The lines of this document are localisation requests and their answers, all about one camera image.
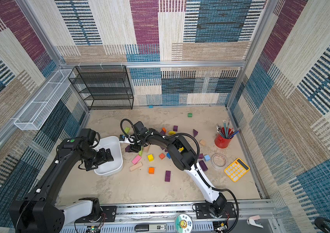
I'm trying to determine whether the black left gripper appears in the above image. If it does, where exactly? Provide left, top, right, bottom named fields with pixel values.
left=83, top=148, right=114, bottom=170

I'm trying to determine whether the white plastic storage bin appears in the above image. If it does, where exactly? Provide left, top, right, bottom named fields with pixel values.
left=93, top=135, right=124, bottom=177

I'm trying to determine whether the purple rectangular block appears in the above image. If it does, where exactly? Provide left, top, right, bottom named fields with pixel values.
left=165, top=170, right=171, bottom=182

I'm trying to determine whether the purple triangle block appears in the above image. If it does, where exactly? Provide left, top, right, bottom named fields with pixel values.
left=193, top=129, right=198, bottom=137

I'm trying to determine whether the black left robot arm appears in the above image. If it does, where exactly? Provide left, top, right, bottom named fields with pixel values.
left=9, top=129, right=113, bottom=233

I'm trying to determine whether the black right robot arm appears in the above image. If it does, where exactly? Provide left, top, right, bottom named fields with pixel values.
left=120, top=118, right=240, bottom=219

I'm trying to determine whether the pink rectangular block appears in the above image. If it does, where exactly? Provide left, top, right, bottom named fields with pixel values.
left=132, top=155, right=142, bottom=165

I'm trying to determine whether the yellow cube block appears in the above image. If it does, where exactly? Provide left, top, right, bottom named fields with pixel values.
left=147, top=154, right=154, bottom=162

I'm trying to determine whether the long natural wood block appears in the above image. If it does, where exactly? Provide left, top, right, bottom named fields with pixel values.
left=130, top=162, right=143, bottom=172

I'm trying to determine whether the light green rectangular block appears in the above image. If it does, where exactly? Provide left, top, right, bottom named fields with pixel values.
left=124, top=127, right=130, bottom=134

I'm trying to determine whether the orange cube block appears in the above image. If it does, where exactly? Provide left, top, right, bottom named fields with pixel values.
left=148, top=168, right=155, bottom=174

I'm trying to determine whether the red-orange small cube block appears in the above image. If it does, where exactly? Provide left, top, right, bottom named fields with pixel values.
left=159, top=153, right=165, bottom=160

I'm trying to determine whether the purple cylinder block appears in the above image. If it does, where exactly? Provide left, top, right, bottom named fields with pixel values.
left=198, top=160, right=208, bottom=172

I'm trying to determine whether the light blue cube block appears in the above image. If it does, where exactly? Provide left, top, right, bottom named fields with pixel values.
left=204, top=155, right=211, bottom=162

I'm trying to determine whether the clear tape roll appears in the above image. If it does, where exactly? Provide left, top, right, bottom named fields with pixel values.
left=211, top=153, right=227, bottom=170

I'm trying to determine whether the red pen holder cup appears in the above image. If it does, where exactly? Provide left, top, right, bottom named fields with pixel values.
left=214, top=120, right=240, bottom=149

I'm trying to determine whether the round green logo sticker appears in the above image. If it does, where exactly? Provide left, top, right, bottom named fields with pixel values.
left=174, top=214, right=194, bottom=233

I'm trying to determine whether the yellow calculator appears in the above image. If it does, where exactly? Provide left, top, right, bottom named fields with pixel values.
left=224, top=158, right=250, bottom=182

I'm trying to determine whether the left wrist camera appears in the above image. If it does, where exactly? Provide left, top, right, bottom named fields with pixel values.
left=119, top=135, right=135, bottom=144

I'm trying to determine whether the black wire shelf rack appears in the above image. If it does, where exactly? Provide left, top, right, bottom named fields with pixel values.
left=68, top=65, right=134, bottom=110

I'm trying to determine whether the white wire mesh basket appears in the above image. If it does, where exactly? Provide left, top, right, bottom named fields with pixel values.
left=14, top=70, right=72, bottom=131

